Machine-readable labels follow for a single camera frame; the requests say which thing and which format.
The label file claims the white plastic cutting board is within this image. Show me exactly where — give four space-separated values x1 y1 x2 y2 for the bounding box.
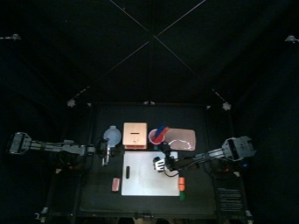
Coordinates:
121 150 182 197

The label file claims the pink plastic plate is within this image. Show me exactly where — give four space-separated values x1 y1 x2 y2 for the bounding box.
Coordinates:
163 128 198 152

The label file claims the red plastic cup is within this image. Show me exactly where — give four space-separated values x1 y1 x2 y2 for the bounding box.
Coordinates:
147 128 167 145

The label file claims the orange green toy carrot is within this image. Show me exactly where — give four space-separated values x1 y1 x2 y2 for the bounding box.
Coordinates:
178 176 187 202

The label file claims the red wooden drawer box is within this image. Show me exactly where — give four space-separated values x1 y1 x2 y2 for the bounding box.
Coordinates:
122 122 149 151

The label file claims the red plastic utensil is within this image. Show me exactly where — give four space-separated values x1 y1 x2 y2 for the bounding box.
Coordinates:
157 126 171 139

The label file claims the blue plastic utensil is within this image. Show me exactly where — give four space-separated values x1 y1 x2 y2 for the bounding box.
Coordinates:
154 125 166 137

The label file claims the pink toy block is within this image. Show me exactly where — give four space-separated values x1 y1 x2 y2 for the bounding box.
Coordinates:
111 177 122 193

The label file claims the black printed label sheet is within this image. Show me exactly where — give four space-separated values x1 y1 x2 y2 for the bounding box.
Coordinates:
215 186 246 212

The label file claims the black frame centre post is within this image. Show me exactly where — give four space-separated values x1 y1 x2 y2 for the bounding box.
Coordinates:
143 0 155 106

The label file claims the thin steel brace cable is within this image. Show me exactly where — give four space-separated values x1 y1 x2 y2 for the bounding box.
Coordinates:
71 0 207 102
107 0 229 105

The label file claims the grey frame clamp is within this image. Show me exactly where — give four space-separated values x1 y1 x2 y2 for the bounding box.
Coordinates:
0 33 24 42
285 34 299 45

